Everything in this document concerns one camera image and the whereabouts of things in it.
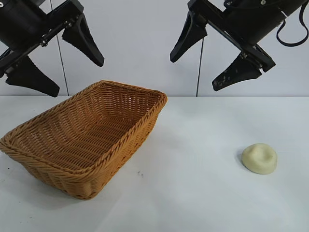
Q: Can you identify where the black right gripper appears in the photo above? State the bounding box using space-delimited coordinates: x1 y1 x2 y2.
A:
169 0 302 92

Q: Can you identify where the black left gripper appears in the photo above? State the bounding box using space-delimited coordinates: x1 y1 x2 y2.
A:
0 0 105 98

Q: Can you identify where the brown woven wicker basket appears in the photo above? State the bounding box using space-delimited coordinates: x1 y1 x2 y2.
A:
0 80 169 201

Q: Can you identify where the pale yellow egg yolk pastry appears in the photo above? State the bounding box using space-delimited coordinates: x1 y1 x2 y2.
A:
241 143 278 174

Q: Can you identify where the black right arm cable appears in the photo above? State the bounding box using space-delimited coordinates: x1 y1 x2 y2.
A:
276 3 309 46

